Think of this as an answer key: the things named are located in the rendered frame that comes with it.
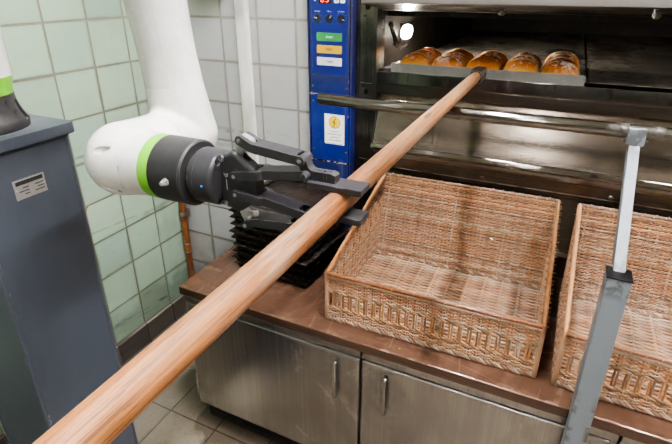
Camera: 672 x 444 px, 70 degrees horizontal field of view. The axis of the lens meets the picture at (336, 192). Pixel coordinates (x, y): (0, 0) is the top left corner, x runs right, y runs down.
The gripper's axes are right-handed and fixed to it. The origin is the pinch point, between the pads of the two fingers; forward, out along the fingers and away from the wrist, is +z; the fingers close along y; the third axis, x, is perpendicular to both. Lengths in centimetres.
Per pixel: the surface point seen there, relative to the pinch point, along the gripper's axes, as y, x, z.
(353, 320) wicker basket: 60, -50, -18
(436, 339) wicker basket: 58, -50, 5
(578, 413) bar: 57, -39, 37
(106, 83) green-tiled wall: 9, -73, -122
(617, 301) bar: 29, -39, 38
